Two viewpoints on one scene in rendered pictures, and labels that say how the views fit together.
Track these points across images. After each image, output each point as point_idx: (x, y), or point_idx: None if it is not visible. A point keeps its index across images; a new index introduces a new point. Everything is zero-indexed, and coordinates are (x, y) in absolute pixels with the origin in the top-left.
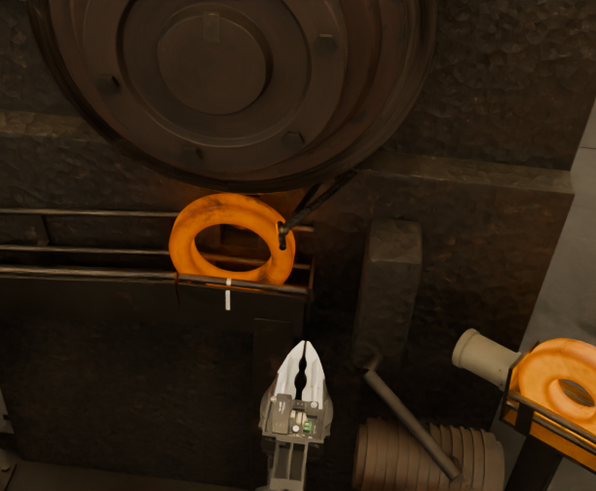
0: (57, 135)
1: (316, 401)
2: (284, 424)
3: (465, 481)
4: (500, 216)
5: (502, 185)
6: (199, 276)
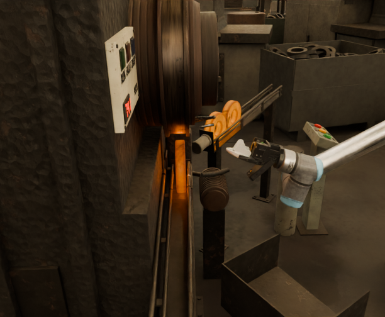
0: (153, 170)
1: (253, 142)
2: (265, 144)
3: (223, 175)
4: None
5: None
6: (189, 181)
